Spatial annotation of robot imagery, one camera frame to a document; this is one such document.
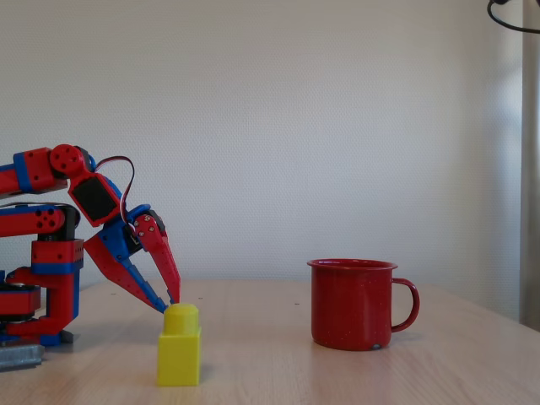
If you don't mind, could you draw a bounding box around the yellow toy building block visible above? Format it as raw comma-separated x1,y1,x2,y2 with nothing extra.
156,301,203,387

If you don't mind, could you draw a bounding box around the grey metal table clamp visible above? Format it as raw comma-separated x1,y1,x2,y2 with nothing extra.
0,343,46,373

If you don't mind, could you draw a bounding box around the white red black servo cable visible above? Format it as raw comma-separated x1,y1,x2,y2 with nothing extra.
93,155,137,235

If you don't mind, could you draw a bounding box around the red enamel mug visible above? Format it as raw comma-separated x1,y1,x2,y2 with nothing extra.
306,257,422,353

